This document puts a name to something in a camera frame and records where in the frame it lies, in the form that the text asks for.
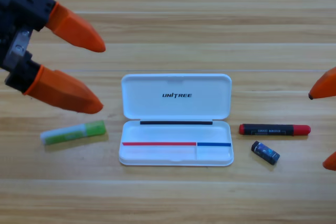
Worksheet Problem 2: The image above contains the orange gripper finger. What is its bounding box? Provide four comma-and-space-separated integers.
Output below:
308, 66, 336, 101
5, 50, 104, 115
322, 152, 336, 172

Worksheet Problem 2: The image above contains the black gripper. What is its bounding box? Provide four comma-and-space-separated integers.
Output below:
0, 0, 106, 72

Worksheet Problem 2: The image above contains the dark blue eraser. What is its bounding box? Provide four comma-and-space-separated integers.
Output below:
250, 141, 280, 166

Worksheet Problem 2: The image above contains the red and black marker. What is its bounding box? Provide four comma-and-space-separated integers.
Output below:
238, 123, 311, 137

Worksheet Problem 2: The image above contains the white Unitree pencil case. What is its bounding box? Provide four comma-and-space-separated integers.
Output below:
118, 73, 234, 167

